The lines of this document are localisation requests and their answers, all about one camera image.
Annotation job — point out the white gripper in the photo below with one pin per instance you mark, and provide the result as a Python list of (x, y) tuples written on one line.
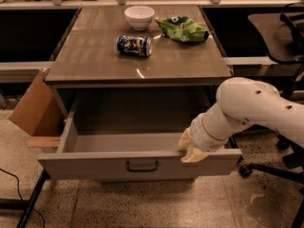
[(201, 134)]

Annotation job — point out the brown cardboard box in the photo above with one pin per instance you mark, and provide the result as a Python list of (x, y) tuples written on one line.
[(39, 115)]

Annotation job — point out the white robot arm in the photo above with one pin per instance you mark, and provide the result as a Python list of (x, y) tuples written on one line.
[(240, 104)]

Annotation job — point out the grey drawer cabinet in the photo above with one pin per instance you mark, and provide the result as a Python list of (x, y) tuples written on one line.
[(105, 92)]

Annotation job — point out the white ceramic bowl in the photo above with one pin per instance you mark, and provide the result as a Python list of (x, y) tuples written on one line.
[(139, 17)]

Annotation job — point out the green chip bag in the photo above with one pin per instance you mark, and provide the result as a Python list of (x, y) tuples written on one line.
[(182, 29)]

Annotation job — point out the blue soda can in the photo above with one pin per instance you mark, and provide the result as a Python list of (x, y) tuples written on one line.
[(134, 45)]

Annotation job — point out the black stand leg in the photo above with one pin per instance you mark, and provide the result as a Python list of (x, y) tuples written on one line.
[(26, 206)]

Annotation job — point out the grey top drawer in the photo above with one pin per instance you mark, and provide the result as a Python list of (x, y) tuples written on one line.
[(117, 138)]

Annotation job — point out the black office chair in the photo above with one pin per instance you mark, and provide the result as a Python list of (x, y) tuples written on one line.
[(284, 39)]

